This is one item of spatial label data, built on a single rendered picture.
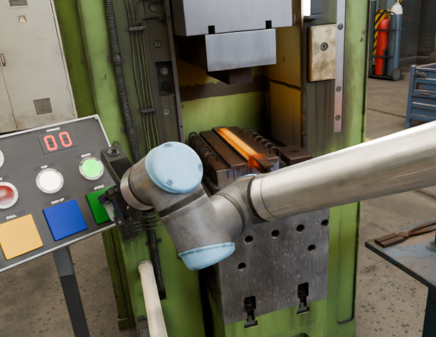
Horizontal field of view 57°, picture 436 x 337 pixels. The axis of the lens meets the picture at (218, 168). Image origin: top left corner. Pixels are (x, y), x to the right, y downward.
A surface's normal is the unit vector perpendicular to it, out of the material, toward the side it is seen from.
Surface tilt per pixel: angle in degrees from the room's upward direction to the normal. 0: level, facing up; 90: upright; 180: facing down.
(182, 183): 54
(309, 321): 90
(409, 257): 0
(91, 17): 90
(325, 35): 90
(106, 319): 0
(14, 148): 60
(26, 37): 90
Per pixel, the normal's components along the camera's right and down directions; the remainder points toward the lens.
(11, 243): 0.52, -0.27
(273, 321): 0.26, 0.33
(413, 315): -0.07, -0.93
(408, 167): -0.60, 0.34
